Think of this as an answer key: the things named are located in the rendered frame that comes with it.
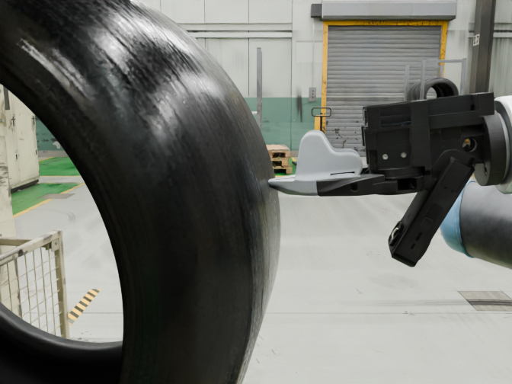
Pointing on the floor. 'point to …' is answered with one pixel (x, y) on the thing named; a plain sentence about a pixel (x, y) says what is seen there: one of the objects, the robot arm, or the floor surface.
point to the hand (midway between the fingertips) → (283, 189)
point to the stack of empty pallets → (280, 158)
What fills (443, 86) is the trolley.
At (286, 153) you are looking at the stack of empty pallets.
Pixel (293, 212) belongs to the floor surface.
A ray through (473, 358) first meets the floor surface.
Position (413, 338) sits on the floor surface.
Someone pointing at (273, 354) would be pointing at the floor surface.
